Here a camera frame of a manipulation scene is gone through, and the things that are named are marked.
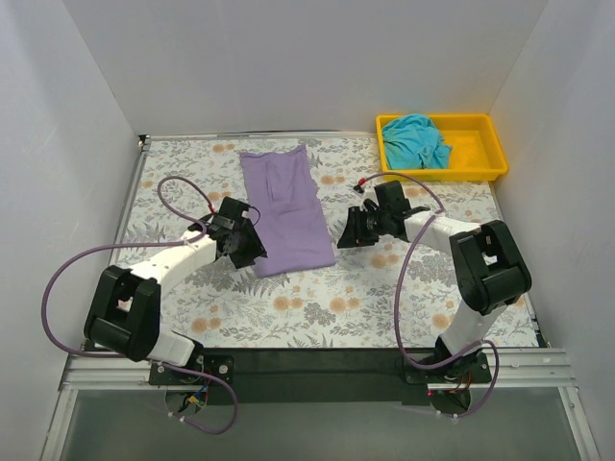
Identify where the purple t shirt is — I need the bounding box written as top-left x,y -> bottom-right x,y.
240,145 -> 335,279

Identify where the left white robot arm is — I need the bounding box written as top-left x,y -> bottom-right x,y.
84,197 -> 267,384

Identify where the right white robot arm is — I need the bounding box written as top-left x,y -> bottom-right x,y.
337,181 -> 532,382

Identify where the teal t shirt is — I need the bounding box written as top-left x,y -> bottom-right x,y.
381,113 -> 453,170

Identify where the floral table mat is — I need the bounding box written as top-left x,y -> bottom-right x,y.
94,134 -> 540,350

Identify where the yellow plastic bin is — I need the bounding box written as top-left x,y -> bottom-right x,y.
376,112 -> 508,182

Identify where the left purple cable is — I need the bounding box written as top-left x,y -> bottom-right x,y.
40,176 -> 240,436

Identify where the purple cable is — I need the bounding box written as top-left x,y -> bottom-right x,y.
40,176 -> 240,436
359,171 -> 501,420

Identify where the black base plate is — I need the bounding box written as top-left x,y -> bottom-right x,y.
148,348 -> 494,407

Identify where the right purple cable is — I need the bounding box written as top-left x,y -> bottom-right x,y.
359,171 -> 501,420

